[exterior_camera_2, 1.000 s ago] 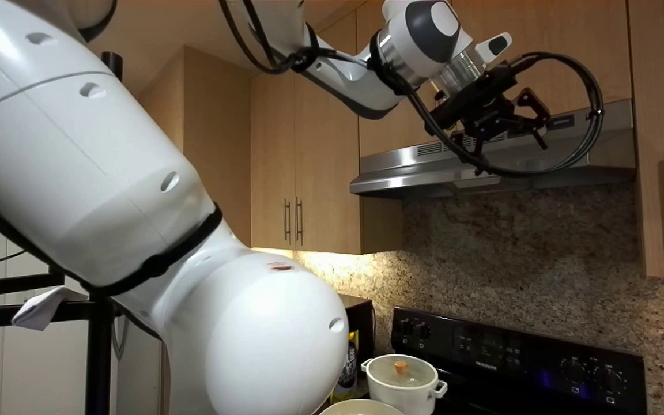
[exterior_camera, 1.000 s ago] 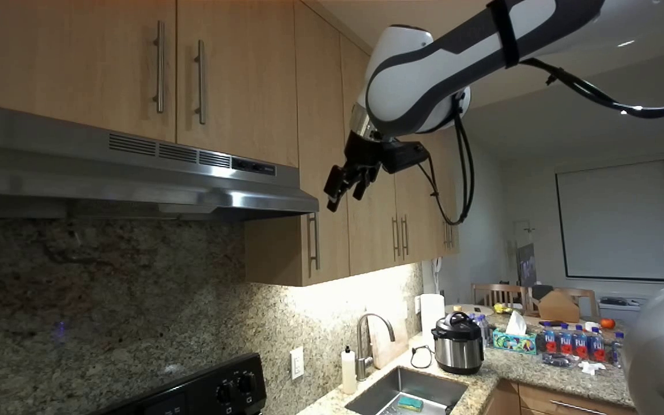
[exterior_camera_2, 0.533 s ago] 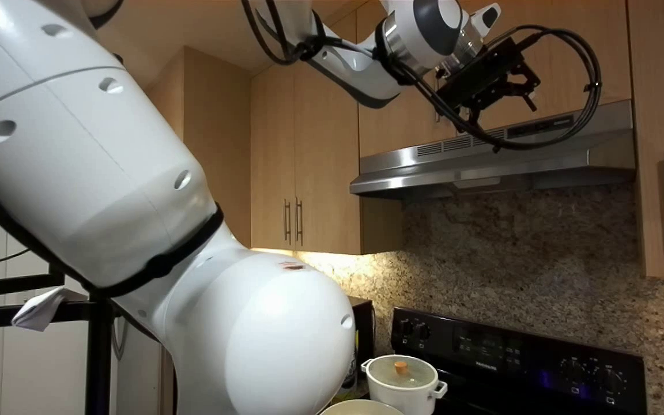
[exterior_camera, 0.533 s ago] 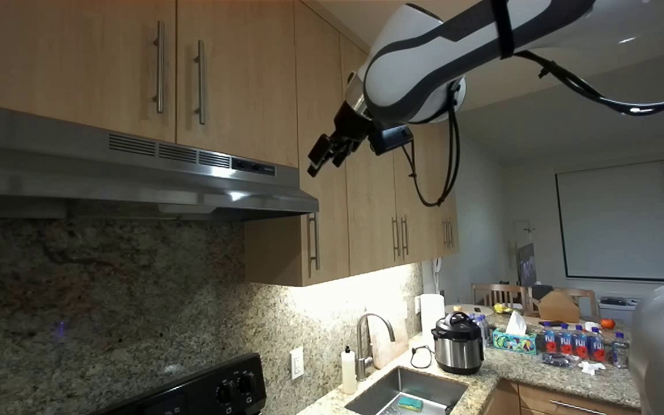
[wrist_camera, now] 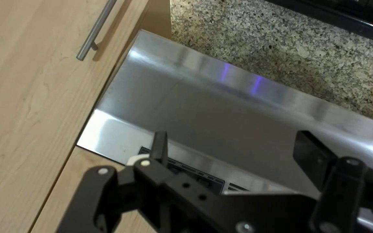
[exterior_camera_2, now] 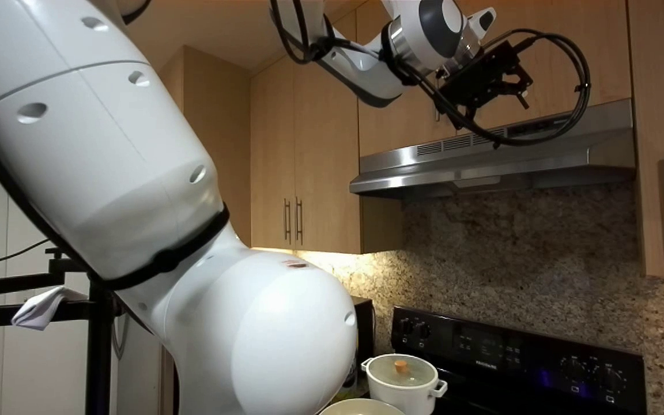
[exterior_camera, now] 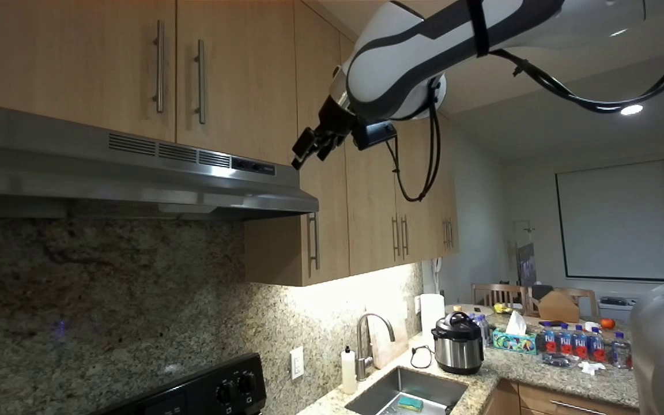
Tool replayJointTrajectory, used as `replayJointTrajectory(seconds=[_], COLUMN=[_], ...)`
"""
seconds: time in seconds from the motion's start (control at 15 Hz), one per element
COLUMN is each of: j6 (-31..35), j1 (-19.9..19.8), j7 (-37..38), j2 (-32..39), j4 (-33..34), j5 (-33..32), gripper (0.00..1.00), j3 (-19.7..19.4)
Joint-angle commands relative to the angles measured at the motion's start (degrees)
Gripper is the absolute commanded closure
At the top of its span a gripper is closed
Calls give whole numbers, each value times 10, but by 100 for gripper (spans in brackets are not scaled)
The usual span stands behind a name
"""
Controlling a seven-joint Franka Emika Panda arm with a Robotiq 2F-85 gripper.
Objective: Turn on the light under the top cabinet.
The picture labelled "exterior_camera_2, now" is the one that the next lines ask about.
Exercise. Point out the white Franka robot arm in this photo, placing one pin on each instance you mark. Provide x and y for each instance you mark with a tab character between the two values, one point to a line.
80	152

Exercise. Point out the tall wooden cabinet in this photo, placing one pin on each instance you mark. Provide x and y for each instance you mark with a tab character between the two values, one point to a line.
206	140

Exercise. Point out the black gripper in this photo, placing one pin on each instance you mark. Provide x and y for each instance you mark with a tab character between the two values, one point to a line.
473	84

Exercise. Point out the black electric stove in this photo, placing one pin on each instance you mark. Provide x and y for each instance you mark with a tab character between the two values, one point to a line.
517	361

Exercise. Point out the black metal stand frame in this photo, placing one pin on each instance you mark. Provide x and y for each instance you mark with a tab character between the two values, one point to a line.
101	347

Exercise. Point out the stainless steel range hood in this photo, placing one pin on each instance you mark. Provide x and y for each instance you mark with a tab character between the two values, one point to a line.
501	152

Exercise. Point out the white pot with lid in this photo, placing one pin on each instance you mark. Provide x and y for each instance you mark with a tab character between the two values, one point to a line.
405	386

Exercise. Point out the white round plate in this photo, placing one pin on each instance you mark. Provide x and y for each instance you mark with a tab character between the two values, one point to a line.
364	407

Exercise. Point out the white crumpled paper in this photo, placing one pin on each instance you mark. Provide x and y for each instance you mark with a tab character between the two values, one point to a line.
41	307

